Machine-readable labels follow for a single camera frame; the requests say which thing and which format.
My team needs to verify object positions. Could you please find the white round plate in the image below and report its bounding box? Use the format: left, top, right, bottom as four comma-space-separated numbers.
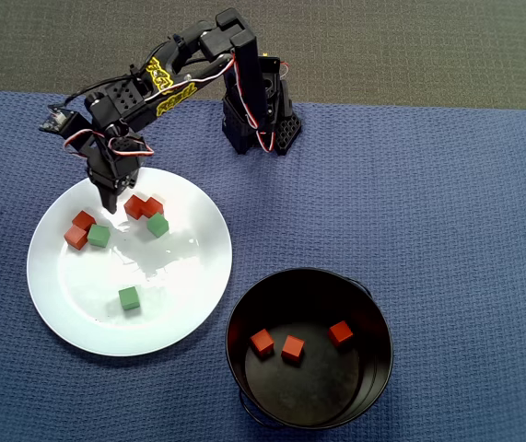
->
26, 166, 234, 357

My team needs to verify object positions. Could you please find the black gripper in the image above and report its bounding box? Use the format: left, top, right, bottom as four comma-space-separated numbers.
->
80, 131, 146, 215

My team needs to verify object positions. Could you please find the green cube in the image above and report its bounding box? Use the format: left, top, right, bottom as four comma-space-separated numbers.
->
146, 212, 170, 239
87, 224, 111, 249
118, 285, 142, 312

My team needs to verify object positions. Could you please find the red white servo wire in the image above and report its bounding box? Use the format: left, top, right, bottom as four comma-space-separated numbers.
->
63, 128, 107, 153
105, 135, 156, 157
232, 53, 278, 154
145, 57, 237, 101

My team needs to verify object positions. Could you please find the black metal bucket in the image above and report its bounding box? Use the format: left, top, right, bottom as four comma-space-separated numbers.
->
224, 267, 394, 432

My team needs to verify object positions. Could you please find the blue waffle cloth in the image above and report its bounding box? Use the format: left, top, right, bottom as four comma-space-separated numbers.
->
0, 87, 526, 442

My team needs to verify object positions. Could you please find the red cube with textured face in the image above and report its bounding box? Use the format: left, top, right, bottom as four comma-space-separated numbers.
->
280, 334, 306, 363

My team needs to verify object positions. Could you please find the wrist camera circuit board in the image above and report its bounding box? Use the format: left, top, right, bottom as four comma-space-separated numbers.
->
39, 104, 82, 137

